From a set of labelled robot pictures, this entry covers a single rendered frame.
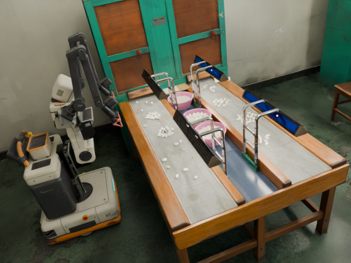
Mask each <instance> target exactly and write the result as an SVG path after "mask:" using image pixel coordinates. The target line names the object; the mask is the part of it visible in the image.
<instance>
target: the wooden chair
mask: <svg viewBox="0 0 351 263"><path fill-rule="evenodd" d="M334 87H335V88H336V89H335V96H334V102H333V108H332V115H331V120H334V116H335V112H337V113H338V114H340V115H341V116H343V117H344V118H346V119H347V120H349V121H350V122H351V118H350V117H348V116H347V115H345V114H344V113H342V112H341V111H339V110H338V109H337V105H339V104H343V103H347V102H351V81H349V82H345V83H341V84H338V85H335V86H334ZM340 94H341V95H342V96H344V97H346V98H348V100H345V101H340V102H338V100H339V97H340Z"/></svg>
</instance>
